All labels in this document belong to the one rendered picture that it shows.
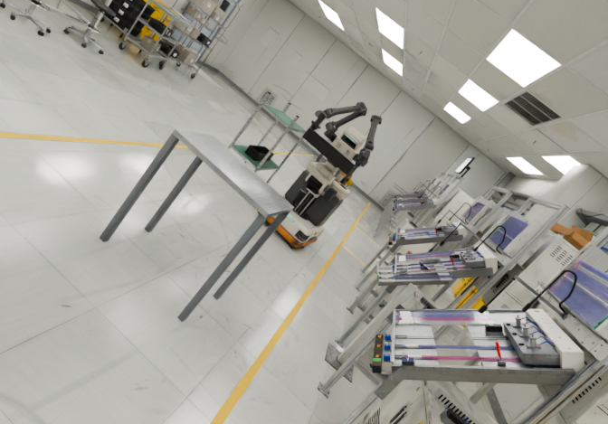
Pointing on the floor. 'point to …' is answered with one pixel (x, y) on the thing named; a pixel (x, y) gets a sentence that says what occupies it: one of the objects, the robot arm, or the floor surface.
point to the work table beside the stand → (263, 193)
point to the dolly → (128, 12)
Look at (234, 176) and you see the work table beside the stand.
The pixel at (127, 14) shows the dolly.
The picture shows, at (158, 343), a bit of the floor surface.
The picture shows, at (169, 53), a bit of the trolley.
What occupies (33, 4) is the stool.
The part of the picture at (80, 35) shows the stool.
